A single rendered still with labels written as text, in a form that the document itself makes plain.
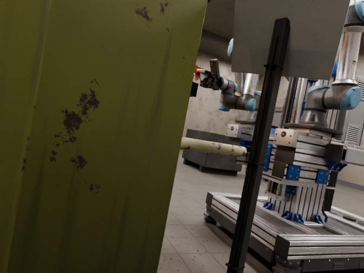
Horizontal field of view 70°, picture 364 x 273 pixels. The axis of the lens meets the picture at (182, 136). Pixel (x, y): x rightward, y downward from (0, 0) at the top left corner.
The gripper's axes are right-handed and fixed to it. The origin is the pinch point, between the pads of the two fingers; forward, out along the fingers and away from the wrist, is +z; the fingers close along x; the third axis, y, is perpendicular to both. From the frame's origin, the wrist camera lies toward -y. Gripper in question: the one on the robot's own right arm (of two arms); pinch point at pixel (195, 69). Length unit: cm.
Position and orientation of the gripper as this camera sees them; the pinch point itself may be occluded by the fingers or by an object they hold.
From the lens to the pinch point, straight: 145.9
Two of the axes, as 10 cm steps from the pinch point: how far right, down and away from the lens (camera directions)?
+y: -1.8, 9.8, 0.3
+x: -6.7, -1.5, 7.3
